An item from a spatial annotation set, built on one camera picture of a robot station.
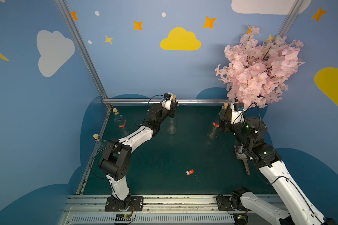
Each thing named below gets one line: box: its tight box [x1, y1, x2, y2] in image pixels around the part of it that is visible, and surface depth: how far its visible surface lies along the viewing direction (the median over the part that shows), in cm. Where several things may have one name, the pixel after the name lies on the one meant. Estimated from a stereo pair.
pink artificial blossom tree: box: [215, 25, 305, 110], surface depth 71 cm
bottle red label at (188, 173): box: [185, 168, 195, 176], surface depth 87 cm
